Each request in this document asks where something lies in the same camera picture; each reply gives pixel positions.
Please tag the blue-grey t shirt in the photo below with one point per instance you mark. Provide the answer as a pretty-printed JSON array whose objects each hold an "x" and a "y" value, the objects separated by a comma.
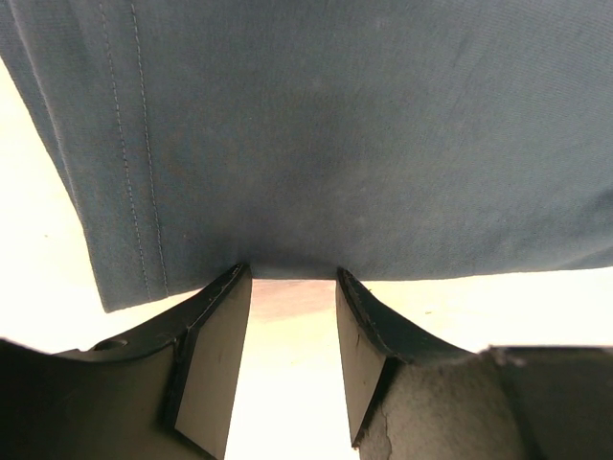
[{"x": 401, "y": 140}]

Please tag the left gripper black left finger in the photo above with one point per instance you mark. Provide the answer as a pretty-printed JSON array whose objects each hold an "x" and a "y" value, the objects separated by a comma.
[{"x": 162, "y": 390}]

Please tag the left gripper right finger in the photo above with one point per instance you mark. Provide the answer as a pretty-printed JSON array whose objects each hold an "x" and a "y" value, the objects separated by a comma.
[{"x": 410, "y": 394}]

